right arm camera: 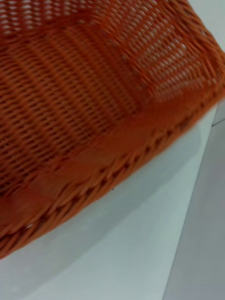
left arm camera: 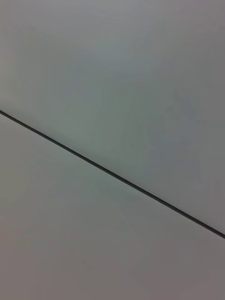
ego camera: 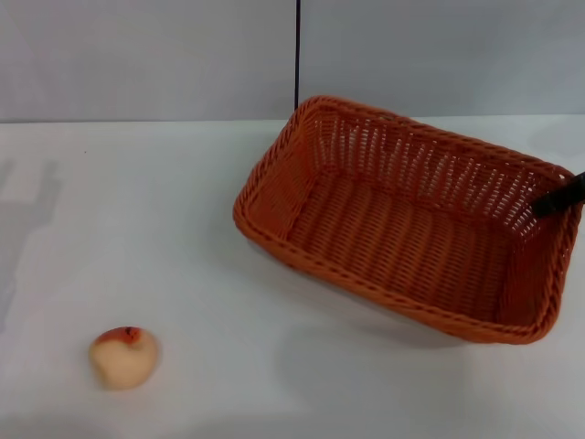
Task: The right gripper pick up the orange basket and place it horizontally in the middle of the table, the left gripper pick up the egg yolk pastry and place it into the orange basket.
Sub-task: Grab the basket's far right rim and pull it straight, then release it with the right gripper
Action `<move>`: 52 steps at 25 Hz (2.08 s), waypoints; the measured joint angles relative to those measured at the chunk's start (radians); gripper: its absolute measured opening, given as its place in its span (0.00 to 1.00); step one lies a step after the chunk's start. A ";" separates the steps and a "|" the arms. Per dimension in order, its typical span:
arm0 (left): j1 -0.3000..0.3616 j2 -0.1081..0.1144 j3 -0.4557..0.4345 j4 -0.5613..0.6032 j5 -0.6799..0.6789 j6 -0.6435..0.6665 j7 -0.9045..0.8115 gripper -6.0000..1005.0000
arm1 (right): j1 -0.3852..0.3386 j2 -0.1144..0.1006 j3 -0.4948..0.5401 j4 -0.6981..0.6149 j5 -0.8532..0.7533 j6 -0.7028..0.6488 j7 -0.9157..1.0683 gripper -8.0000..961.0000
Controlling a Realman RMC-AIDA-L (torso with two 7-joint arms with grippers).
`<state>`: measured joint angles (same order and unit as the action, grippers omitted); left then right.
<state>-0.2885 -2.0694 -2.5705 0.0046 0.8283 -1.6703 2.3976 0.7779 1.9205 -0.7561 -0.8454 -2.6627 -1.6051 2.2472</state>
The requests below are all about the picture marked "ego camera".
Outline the orange woven plastic basket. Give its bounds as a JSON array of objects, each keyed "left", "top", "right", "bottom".
[{"left": 231, "top": 94, "right": 578, "bottom": 345}]

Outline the pale peach toy fruit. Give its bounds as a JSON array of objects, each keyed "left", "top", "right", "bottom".
[{"left": 88, "top": 326, "right": 160, "bottom": 391}]

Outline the black vertical wall seam strip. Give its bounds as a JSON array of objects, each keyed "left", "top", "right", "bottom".
[{"left": 292, "top": 0, "right": 303, "bottom": 112}]

